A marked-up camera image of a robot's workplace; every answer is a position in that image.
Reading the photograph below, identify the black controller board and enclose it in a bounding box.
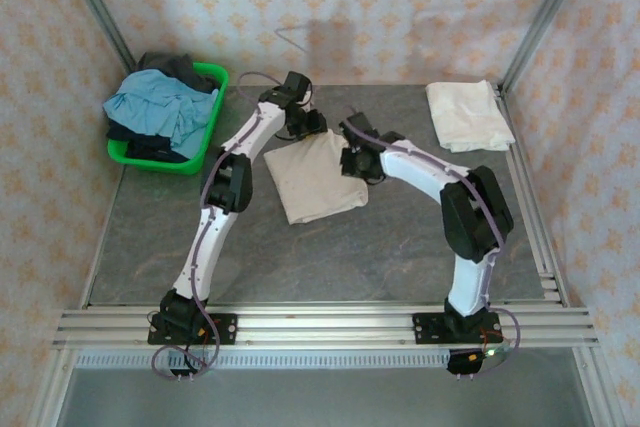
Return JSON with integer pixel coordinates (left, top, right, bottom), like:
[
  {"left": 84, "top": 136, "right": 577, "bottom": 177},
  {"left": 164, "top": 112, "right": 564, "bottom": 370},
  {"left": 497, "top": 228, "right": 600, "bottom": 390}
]
[
  {"left": 447, "top": 346, "right": 512, "bottom": 379},
  {"left": 168, "top": 346, "right": 216, "bottom": 382}
]

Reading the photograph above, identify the white t-shirt with black print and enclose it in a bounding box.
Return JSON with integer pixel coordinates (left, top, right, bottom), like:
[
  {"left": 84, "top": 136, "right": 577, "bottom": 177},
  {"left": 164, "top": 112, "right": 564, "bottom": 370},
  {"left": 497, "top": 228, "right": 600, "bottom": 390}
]
[{"left": 263, "top": 127, "right": 370, "bottom": 226}]

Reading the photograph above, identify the slanted aluminium frame post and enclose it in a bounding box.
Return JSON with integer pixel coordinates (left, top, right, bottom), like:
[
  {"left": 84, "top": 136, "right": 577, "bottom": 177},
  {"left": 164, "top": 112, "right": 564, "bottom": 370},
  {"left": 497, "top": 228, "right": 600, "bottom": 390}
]
[
  {"left": 52, "top": 0, "right": 140, "bottom": 76},
  {"left": 498, "top": 0, "right": 597, "bottom": 96}
]

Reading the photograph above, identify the grey metal sheet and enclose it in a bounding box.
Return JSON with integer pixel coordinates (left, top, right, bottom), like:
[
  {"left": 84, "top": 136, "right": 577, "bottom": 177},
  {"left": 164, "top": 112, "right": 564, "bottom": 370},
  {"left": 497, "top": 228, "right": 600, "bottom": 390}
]
[{"left": 57, "top": 367, "right": 596, "bottom": 427}]

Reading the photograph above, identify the green plastic basket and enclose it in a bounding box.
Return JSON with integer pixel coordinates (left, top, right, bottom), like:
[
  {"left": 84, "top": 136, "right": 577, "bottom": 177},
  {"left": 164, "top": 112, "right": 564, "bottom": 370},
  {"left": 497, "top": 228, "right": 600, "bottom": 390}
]
[{"left": 107, "top": 61, "right": 231, "bottom": 176}]

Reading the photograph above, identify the dark navy t-shirt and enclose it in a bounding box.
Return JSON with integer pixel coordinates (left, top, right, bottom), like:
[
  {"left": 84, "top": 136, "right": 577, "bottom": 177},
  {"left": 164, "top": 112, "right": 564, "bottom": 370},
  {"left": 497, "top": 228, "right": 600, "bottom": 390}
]
[{"left": 105, "top": 121, "right": 189, "bottom": 164}]

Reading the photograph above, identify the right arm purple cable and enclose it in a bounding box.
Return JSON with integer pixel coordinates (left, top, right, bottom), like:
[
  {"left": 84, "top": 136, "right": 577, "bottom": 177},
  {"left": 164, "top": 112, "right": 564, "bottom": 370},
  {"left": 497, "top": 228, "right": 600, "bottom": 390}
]
[{"left": 347, "top": 121, "right": 524, "bottom": 378}]

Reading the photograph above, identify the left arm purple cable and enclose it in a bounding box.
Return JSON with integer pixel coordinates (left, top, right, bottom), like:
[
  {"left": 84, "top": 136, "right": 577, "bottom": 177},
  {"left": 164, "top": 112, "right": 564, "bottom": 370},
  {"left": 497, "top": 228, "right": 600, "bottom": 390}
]
[{"left": 151, "top": 71, "right": 291, "bottom": 383}]

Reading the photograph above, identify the light blue t-shirt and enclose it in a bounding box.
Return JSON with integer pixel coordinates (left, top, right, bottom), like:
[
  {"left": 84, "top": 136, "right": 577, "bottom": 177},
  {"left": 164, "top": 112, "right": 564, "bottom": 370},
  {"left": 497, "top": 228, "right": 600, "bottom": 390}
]
[{"left": 102, "top": 70, "right": 221, "bottom": 158}]

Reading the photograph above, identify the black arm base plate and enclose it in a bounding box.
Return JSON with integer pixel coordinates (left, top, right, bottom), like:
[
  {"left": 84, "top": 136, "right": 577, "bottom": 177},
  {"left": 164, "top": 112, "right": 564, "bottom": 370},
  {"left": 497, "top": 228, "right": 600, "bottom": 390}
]
[
  {"left": 412, "top": 311, "right": 501, "bottom": 346},
  {"left": 147, "top": 313, "right": 239, "bottom": 346}
]

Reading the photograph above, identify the wide aluminium mounting rail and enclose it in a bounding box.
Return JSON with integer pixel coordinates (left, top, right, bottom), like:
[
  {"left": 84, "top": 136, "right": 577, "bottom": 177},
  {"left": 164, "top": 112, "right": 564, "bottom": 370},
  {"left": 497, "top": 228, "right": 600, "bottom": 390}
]
[{"left": 52, "top": 302, "right": 600, "bottom": 350}]

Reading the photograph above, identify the aluminium table side rail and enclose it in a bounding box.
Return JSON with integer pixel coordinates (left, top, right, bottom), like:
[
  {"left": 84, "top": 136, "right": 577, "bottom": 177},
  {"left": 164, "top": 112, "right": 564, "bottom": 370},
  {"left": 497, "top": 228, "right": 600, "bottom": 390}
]
[{"left": 492, "top": 84, "right": 571, "bottom": 308}]

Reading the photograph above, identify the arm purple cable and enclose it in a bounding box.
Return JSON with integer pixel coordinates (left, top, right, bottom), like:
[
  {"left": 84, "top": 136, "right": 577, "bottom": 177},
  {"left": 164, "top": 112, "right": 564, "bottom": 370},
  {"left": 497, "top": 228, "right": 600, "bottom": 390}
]
[
  {"left": 347, "top": 121, "right": 524, "bottom": 378},
  {"left": 151, "top": 71, "right": 291, "bottom": 383}
]

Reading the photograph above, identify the folded white cloth stack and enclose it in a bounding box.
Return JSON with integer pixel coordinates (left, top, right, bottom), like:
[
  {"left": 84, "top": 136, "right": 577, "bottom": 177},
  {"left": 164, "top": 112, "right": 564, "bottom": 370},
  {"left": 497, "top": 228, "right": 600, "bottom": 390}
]
[{"left": 425, "top": 79, "right": 516, "bottom": 153}]

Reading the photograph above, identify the dark grey t-shirt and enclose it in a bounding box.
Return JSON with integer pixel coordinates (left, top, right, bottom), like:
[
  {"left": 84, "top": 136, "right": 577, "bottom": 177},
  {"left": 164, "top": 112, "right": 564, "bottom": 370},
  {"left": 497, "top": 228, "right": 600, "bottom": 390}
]
[{"left": 137, "top": 51, "right": 221, "bottom": 93}]

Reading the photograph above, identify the slotted grey cable duct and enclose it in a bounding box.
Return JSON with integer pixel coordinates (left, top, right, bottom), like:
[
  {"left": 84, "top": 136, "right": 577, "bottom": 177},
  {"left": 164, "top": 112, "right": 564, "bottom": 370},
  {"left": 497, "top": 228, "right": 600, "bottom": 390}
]
[{"left": 74, "top": 350, "right": 451, "bottom": 371}]

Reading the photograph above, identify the short aluminium frame leg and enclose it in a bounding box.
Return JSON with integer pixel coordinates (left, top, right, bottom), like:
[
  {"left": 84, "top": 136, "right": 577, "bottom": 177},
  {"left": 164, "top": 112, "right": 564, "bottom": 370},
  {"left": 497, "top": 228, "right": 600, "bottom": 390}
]
[
  {"left": 573, "top": 346, "right": 627, "bottom": 427},
  {"left": 27, "top": 346, "right": 76, "bottom": 427}
]

